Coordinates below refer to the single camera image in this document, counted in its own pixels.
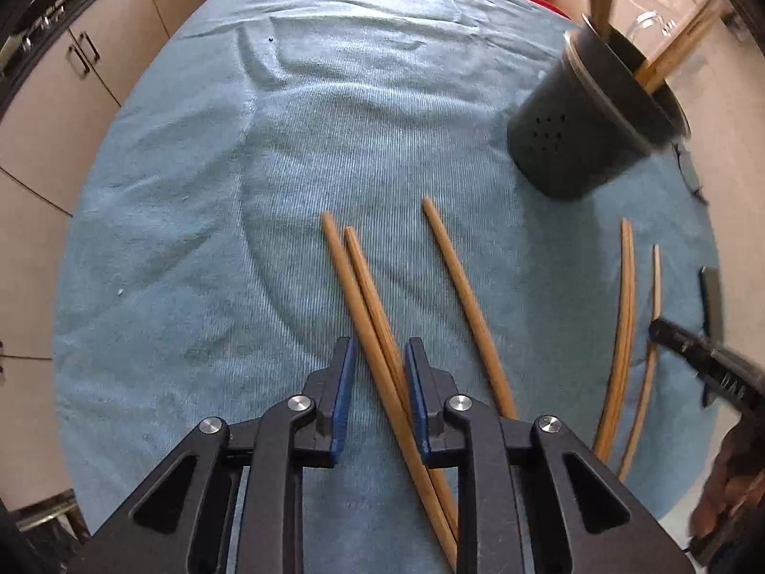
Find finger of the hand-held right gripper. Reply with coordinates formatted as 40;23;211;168
700;267;725;339
649;318;719;379

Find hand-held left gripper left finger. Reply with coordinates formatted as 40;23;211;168
77;336;360;574

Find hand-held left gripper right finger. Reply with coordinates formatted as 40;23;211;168
405;338;694;574

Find dark perforated utensil holder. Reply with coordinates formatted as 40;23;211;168
507;29;691;201

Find person's right hand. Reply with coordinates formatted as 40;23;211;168
692;415;765;540

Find blue tablecloth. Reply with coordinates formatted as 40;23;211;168
53;0;721;574

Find clear glass mug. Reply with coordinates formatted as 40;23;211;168
626;7;678;38

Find large red basin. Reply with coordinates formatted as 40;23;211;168
514;0;576;20

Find lower kitchen cabinets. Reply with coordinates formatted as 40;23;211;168
0;0;276;216

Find gas stove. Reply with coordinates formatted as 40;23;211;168
0;0;144;73

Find chrome metal frame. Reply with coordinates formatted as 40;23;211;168
12;489;80;534

